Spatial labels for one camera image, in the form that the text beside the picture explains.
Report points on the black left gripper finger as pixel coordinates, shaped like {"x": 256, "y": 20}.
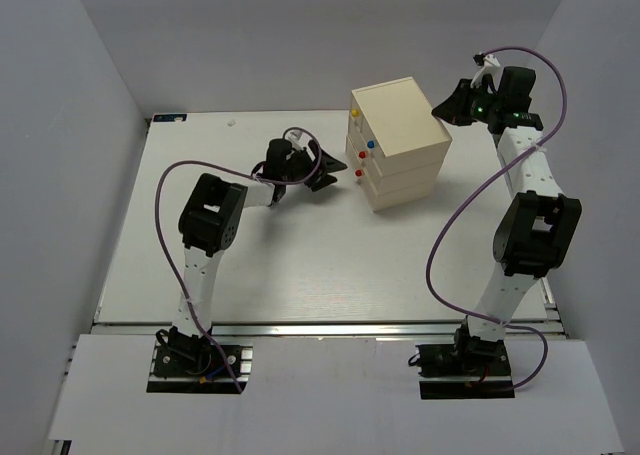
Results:
{"x": 319, "y": 181}
{"x": 328, "y": 164}

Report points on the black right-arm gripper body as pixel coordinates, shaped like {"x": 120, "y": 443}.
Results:
{"x": 466, "y": 103}

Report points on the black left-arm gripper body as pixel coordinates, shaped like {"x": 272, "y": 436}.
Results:
{"x": 310, "y": 170}

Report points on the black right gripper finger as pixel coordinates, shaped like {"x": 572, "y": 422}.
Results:
{"x": 460, "y": 97}
{"x": 450, "y": 116}

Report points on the cream plastic drawer cabinet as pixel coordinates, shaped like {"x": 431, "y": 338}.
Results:
{"x": 412, "y": 143}

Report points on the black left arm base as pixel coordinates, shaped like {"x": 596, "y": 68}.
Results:
{"x": 183, "y": 364}

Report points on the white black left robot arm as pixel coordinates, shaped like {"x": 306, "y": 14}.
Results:
{"x": 211, "y": 217}

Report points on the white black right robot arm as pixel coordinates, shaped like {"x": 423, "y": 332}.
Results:
{"x": 534, "y": 235}

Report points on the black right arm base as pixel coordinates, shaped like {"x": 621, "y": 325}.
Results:
{"x": 468, "y": 368}

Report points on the black table label left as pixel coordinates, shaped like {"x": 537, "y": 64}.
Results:
{"x": 169, "y": 118}

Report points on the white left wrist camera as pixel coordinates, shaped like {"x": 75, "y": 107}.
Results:
{"x": 295, "y": 138}

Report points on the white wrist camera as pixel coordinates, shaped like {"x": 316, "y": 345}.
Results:
{"x": 295, "y": 138}
{"x": 487, "y": 64}

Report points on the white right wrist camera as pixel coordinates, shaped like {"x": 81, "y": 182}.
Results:
{"x": 487, "y": 64}

